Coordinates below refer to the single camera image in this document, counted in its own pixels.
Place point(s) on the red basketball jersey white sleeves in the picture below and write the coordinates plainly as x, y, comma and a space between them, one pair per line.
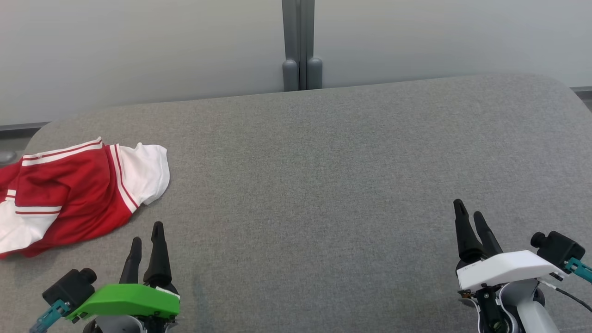
83, 189

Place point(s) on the grey partition base rail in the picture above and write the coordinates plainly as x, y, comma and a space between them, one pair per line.
582, 95
23, 129

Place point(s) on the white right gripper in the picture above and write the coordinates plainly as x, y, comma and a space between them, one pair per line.
504, 268

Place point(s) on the grey partition post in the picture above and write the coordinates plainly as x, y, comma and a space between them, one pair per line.
300, 46

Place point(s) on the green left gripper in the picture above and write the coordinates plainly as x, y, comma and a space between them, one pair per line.
129, 298

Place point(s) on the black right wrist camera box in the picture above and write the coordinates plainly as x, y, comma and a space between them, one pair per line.
557, 247

